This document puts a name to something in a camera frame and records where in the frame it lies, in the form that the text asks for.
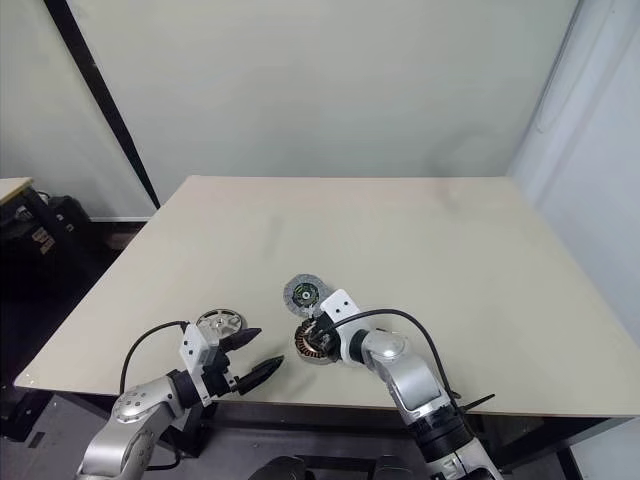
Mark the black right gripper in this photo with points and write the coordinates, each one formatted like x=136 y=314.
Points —
x=332 y=342

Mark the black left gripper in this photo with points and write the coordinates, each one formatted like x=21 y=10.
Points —
x=220 y=372

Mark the grey round motor lid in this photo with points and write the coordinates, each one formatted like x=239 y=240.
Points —
x=302 y=295

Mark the silver spoked rotor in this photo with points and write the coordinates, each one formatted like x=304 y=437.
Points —
x=220 y=324

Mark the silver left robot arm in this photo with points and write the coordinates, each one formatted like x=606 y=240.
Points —
x=131 y=406

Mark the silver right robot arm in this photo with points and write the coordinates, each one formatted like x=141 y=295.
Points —
x=410 y=380

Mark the dark rounded shape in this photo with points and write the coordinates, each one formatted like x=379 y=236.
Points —
x=280 y=467

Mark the black latched equipment box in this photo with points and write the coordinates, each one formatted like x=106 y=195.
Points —
x=70 y=220

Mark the black case with white label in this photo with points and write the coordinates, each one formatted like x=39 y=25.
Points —
x=30 y=250

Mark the beige side table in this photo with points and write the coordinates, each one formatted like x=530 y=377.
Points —
x=12 y=186

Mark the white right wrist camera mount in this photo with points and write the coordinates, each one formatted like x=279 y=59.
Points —
x=341 y=305

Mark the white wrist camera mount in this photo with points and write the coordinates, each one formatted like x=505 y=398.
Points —
x=196 y=350
x=341 y=305

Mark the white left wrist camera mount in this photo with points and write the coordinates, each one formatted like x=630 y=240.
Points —
x=196 y=350

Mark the black table frame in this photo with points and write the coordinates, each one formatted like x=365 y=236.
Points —
x=300 y=420

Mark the black diagonal wall strip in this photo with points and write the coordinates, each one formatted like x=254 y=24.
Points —
x=107 y=107

